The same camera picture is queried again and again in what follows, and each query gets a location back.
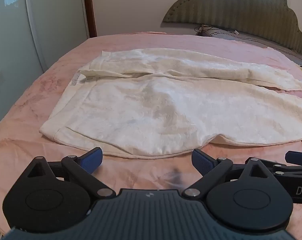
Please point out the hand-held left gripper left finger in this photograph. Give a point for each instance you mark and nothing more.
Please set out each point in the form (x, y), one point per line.
(94, 158)

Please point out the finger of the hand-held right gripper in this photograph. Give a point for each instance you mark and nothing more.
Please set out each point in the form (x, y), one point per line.
(294, 171)
(296, 157)

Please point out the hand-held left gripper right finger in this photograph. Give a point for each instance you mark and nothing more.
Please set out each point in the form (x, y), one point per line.
(200, 161)

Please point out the cream white pants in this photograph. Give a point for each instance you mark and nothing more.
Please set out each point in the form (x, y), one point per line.
(165, 110)

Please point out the pink blanket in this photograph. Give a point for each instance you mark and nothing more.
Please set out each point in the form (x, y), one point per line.
(23, 135)

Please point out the grey striped pillow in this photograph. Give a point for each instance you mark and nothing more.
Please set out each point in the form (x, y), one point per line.
(230, 37)

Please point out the frosted glass wardrobe door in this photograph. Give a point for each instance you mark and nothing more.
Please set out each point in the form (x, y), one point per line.
(21, 42)

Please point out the olive padded headboard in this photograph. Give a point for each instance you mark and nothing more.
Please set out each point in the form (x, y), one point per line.
(240, 7)

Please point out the brown wooden door frame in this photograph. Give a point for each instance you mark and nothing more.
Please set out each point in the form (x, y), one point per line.
(90, 7)

